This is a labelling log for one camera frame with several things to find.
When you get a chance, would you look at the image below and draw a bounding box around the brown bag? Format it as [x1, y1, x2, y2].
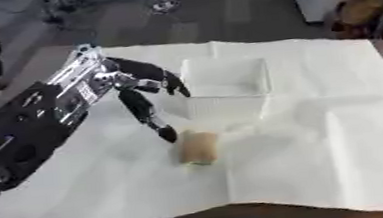
[327, 0, 383, 40]

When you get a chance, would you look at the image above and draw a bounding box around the tan cylindrical roll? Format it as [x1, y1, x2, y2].
[174, 126, 224, 169]

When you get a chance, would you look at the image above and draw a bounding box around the black tripod base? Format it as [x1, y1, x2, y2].
[40, 0, 135, 24]

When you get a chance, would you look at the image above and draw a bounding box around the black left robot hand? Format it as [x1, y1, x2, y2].
[89, 49, 197, 151]

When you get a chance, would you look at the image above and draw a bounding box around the white open box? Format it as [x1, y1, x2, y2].
[178, 50, 277, 128]

